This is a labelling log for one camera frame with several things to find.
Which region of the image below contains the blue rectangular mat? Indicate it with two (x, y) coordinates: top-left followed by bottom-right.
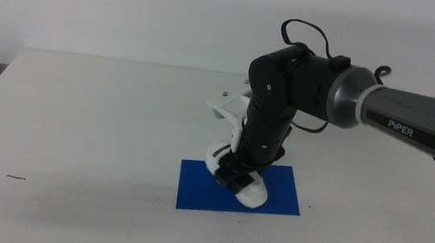
(174, 154), (306, 223)

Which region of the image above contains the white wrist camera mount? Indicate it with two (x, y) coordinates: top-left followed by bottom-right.
(201, 83), (255, 154)

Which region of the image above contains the thin black cable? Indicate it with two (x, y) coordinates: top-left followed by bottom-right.
(276, 18), (356, 72)
(289, 118), (330, 135)
(373, 64), (393, 86)

